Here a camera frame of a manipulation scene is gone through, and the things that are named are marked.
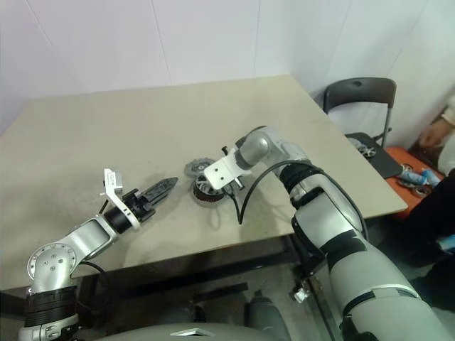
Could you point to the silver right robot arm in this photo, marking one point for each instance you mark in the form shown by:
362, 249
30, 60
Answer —
320, 213

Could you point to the dark rounded shape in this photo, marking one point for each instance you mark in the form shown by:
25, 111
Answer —
266, 316
181, 312

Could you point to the black round bearing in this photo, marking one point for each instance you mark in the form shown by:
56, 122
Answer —
421, 190

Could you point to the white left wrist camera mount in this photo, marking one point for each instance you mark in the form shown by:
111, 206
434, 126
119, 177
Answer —
115, 199

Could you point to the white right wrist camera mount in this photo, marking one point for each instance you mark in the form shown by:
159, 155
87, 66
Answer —
218, 172

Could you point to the white and blue tube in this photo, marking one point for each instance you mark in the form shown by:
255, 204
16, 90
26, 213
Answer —
412, 174

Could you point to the black folding chair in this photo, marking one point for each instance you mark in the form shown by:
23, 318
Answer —
359, 90

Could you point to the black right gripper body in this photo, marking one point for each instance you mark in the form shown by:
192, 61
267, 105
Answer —
236, 185

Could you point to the grey robot torso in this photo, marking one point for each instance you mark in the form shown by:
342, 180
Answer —
142, 334

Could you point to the orange stool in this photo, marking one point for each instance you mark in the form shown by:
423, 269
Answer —
394, 154

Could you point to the black flat strip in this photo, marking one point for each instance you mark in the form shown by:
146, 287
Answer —
220, 291

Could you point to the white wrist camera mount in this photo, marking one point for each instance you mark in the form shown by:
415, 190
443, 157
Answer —
115, 199
218, 172

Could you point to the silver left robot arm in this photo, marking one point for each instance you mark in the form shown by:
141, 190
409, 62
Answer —
89, 234

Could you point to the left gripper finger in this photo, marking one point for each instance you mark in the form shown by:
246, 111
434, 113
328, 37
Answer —
160, 188
161, 201

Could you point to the blue packet in bin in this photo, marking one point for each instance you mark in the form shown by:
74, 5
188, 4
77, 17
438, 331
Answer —
448, 245

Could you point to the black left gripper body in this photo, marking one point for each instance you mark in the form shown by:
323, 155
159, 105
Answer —
138, 206

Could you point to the small white connector block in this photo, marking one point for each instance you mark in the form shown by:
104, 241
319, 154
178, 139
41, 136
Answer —
299, 294

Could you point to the person in dark trousers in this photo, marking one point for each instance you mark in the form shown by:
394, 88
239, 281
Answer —
433, 220

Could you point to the black metal table frame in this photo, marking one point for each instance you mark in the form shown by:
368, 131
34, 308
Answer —
213, 270

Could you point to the grey gear disc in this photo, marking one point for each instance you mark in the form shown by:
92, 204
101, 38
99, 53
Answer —
197, 167

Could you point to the motor stator with copper windings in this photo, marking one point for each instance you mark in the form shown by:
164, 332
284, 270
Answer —
204, 200

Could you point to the person's bare hand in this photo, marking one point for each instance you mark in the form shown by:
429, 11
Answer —
433, 134

